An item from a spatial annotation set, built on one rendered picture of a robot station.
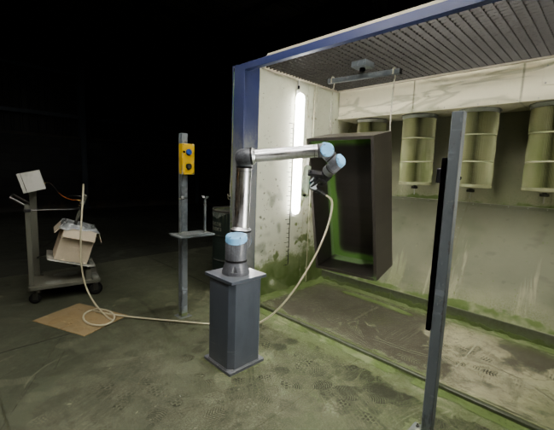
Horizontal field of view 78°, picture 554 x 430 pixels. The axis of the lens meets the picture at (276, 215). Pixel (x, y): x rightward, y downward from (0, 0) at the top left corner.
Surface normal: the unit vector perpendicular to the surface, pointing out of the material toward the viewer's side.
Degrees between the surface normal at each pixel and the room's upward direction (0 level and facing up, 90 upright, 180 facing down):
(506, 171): 90
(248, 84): 90
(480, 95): 90
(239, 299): 90
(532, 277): 57
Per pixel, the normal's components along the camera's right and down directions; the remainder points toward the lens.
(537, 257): -0.58, -0.48
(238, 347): 0.70, 0.11
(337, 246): -0.62, 0.28
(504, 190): -0.71, 0.07
